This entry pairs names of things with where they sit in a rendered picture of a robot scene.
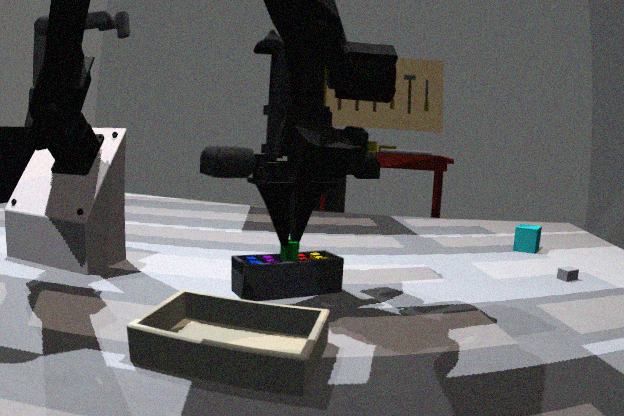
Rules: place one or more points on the teal cube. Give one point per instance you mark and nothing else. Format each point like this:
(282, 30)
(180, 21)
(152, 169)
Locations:
(527, 238)

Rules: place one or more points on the green fuse with metal blades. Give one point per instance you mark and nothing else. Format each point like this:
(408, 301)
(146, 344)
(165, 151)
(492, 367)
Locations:
(289, 252)

